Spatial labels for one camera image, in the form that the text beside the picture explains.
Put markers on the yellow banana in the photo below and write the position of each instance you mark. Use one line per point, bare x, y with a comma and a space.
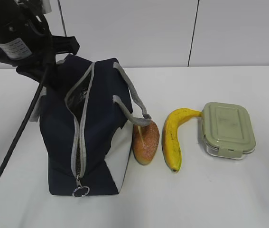
170, 144

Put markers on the navy and white lunch bag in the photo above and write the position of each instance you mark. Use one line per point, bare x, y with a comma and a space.
86, 124

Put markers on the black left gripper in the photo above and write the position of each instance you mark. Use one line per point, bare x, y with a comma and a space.
25, 40

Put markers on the orange bread roll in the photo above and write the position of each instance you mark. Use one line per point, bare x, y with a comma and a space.
145, 142

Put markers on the green lidded glass container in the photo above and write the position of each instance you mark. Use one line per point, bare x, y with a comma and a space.
227, 131

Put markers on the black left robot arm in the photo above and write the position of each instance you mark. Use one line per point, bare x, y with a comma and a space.
28, 8

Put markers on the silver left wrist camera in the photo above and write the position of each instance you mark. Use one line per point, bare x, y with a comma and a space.
46, 6

